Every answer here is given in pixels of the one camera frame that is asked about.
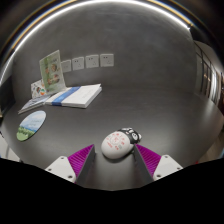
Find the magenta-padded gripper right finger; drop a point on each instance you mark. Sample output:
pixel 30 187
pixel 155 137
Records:
pixel 156 166

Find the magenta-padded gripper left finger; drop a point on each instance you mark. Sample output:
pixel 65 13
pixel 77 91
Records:
pixel 71 168

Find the white panda-print computer mouse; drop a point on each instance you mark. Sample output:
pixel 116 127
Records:
pixel 116 145

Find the round landscape-print mouse pad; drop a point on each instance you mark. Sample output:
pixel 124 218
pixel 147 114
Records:
pixel 31 126

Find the white book with blue stripe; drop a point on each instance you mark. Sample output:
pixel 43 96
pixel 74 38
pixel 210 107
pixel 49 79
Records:
pixel 78 96

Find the grey striped-cover book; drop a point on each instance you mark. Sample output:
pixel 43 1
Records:
pixel 33 103

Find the white cartoon-print card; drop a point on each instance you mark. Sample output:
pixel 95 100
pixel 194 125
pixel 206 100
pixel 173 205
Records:
pixel 37 89

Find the green food-photo leaflet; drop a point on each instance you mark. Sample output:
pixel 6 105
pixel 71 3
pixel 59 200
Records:
pixel 51 71

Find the dark-framed glass door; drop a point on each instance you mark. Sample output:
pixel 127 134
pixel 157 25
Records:
pixel 208 78

